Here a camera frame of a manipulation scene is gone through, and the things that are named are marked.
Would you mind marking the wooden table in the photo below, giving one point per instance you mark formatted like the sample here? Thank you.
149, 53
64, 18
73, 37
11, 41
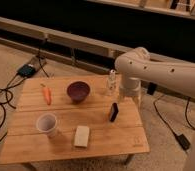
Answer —
24, 143

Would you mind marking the black power adapter box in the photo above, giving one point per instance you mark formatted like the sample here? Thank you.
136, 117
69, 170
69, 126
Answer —
26, 71

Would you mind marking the white baseboard rail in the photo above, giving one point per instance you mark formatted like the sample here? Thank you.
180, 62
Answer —
62, 38

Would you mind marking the white plastic cup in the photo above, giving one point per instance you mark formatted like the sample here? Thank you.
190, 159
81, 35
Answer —
47, 124

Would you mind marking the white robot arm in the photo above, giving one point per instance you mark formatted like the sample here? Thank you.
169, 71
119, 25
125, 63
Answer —
136, 65

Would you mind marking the small clear bottle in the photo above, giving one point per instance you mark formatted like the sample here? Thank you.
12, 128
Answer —
111, 82

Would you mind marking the black eraser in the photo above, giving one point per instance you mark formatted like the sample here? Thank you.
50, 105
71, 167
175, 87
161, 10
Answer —
113, 112

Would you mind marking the dark purple bowl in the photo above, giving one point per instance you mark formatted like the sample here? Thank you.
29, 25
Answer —
78, 91

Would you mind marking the orange carrot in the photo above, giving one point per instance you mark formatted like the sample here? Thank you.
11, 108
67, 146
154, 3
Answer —
46, 94

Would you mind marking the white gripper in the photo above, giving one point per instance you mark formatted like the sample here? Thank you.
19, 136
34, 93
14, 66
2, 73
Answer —
130, 87

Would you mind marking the white sponge block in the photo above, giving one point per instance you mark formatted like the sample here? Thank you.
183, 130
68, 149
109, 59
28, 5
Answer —
81, 137

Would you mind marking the black power brick right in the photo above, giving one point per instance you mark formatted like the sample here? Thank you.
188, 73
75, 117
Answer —
183, 141

